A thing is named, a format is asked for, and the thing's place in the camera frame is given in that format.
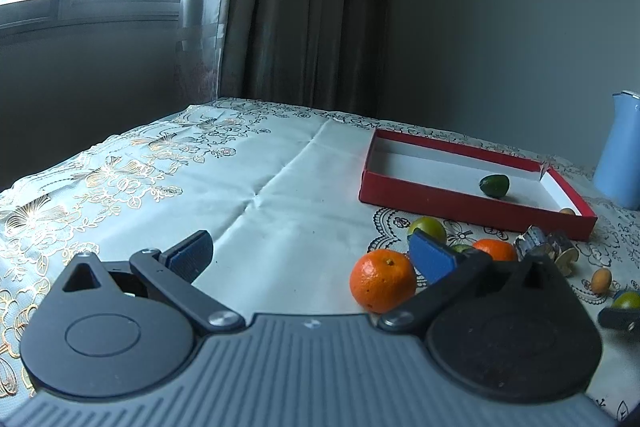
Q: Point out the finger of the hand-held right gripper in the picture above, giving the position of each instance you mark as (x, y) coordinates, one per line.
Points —
(617, 317)

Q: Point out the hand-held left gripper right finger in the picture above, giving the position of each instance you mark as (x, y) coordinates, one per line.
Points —
(432, 259)

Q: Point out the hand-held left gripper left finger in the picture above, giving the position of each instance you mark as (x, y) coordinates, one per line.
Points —
(192, 253)

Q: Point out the small green lime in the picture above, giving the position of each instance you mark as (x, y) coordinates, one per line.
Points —
(629, 299)

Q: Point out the dark green cucumber piece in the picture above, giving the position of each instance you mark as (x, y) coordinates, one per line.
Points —
(461, 249)
(494, 185)

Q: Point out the yellow-green lime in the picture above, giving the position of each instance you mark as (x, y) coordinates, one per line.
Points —
(432, 227)

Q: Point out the small tan loquat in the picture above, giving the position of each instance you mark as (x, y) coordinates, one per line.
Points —
(601, 281)
(567, 211)

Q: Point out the large orange mandarin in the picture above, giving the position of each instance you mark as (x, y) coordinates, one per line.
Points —
(380, 282)

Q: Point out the red cardboard box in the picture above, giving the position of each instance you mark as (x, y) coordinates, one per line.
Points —
(430, 199)

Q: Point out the small orange mandarin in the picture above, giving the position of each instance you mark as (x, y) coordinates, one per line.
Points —
(495, 249)

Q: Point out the blue electric kettle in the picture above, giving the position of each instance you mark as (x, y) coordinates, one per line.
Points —
(620, 152)

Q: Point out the brown patterned curtain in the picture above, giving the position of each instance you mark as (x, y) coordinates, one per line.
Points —
(300, 7)

